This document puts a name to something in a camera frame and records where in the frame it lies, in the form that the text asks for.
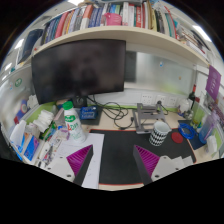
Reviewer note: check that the white drink bottle green cap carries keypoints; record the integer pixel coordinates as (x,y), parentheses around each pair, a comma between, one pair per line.
(75,128)

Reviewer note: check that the white tissue stack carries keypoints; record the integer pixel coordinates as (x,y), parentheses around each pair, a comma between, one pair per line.
(44,120)

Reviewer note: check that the black white checkered mug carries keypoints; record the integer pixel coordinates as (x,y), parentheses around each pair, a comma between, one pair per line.
(159,133)

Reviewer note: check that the dark wine bottle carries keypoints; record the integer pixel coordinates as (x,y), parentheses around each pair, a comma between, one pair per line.
(193,95)

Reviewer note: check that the crumpled white tissue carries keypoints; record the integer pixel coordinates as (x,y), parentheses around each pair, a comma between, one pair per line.
(212,144)

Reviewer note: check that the black desk mat red edge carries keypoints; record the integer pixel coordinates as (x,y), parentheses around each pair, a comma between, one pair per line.
(116,156)

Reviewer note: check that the grey metal laptop stand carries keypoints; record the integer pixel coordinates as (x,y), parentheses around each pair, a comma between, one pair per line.
(148,116)

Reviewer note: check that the white ceramic jar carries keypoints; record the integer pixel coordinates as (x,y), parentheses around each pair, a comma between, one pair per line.
(184,106)

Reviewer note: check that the white wall outlet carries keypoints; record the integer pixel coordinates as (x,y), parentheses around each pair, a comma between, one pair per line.
(171,101)
(160,99)
(146,99)

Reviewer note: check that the green round wall sticker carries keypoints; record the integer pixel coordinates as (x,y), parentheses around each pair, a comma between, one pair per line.
(18,82)

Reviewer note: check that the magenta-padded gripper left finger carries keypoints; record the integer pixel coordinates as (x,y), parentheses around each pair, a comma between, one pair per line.
(60,166)

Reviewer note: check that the purple pennant flag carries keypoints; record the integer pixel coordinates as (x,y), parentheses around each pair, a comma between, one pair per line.
(213,81)

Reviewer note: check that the group photo poster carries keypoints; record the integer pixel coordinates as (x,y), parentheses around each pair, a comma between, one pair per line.
(215,110)

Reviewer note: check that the small blue box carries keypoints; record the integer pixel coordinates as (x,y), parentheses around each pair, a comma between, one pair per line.
(88,112)

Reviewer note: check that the black computer monitor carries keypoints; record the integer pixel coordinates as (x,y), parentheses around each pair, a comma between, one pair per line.
(78,70)

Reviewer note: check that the dark blue mouse pad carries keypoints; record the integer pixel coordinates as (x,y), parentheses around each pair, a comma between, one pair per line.
(197,142)

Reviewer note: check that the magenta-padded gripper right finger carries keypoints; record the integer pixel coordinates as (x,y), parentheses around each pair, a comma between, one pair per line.
(166,166)

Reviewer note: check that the white paper sheet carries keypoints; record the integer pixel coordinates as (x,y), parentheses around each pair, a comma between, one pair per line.
(90,163)

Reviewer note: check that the wall shelf with books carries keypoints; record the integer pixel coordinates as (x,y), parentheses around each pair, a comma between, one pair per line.
(110,26)

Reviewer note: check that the flat round red coaster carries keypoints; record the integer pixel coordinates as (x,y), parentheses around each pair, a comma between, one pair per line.
(177,137)

